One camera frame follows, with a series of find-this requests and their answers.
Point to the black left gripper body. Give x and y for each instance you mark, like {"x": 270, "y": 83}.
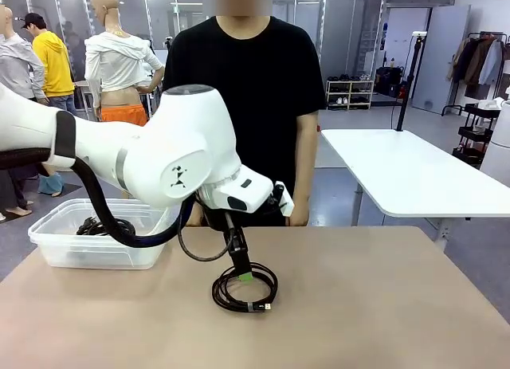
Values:
{"x": 229, "y": 227}

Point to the person's left forearm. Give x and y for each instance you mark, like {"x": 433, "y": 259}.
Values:
{"x": 306, "y": 158}

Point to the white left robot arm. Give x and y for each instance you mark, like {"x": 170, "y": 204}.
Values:
{"x": 187, "y": 126}

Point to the person's right hand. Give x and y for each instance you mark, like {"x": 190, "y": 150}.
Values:
{"x": 195, "y": 217}

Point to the person's left hand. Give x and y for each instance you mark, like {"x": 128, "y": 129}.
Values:
{"x": 300, "y": 211}

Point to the person in black T-shirt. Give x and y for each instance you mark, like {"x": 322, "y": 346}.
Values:
{"x": 271, "y": 86}

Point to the clear plastic storage bin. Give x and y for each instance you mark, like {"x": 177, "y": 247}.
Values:
{"x": 79, "y": 257}

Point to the white shoe rack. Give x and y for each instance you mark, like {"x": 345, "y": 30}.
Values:
{"x": 350, "y": 92}

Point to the light blue cloth bundle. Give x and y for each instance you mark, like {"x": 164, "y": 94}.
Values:
{"x": 52, "y": 184}

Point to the mannequin with orange trousers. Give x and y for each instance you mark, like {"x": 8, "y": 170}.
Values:
{"x": 119, "y": 62}

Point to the large white table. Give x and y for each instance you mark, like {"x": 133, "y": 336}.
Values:
{"x": 430, "y": 177}

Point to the black suitcase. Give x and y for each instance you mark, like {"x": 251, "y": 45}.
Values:
{"x": 384, "y": 82}

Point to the red fire extinguisher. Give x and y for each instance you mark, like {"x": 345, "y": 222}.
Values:
{"x": 402, "y": 92}

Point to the person in yellow hoodie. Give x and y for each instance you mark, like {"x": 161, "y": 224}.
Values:
{"x": 56, "y": 62}

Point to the mannequin in grey hoodie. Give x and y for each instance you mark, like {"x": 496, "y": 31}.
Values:
{"x": 16, "y": 66}

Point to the black stand with white head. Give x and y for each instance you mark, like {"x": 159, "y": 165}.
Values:
{"x": 419, "y": 33}

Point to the grey partition panel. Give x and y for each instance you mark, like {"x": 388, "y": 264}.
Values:
{"x": 442, "y": 58}

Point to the black trolley cart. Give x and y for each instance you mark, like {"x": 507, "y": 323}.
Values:
{"x": 480, "y": 112}

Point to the white cloth bundle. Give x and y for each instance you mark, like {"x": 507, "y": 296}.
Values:
{"x": 490, "y": 103}

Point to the clothes rack with coats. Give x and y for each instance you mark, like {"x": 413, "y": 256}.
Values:
{"x": 478, "y": 62}

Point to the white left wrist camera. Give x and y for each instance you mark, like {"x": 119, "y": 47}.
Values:
{"x": 285, "y": 203}

